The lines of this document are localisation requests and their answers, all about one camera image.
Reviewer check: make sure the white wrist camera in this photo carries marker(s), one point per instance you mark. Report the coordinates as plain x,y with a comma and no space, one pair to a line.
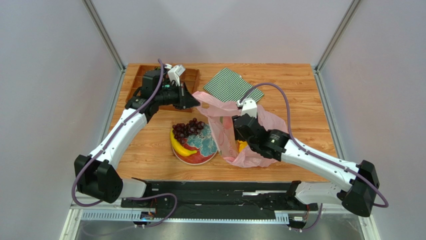
174,73
247,106

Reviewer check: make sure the yellow pear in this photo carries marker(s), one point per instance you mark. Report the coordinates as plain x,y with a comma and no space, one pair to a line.
241,145

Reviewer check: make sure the patterned fruit plate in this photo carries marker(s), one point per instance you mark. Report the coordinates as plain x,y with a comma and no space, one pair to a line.
203,143

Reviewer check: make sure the purple grape bunch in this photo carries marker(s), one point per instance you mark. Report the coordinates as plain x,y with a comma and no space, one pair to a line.
181,131

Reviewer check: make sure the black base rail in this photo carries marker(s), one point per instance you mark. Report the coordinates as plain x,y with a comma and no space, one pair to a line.
221,200

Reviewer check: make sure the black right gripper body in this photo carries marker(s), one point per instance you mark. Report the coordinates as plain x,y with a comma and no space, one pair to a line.
238,126

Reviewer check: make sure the wooden compartment tray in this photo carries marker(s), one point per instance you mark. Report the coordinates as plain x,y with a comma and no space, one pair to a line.
191,78

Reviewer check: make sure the yellow banana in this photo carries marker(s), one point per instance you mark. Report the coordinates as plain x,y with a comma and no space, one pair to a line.
178,148

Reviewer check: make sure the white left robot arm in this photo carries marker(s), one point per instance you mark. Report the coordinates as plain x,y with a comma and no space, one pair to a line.
96,173

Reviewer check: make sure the aluminium frame post right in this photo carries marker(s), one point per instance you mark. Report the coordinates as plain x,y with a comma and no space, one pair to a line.
344,23

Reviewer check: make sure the pink plastic bag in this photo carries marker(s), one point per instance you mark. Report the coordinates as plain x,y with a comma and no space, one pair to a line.
219,115

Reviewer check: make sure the aluminium frame post left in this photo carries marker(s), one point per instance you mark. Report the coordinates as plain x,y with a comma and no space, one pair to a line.
97,20

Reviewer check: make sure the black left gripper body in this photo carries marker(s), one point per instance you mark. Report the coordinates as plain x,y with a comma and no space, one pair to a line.
182,103

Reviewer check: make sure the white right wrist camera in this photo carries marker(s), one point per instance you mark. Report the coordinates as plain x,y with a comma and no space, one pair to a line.
247,106

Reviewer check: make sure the green striped cloth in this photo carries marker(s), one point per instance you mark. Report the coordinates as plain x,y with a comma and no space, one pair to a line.
227,86

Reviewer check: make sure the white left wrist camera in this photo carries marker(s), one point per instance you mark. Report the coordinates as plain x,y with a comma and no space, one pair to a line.
174,73

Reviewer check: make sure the aluminium frame post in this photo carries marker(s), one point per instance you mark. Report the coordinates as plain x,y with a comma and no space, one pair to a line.
344,23
97,20

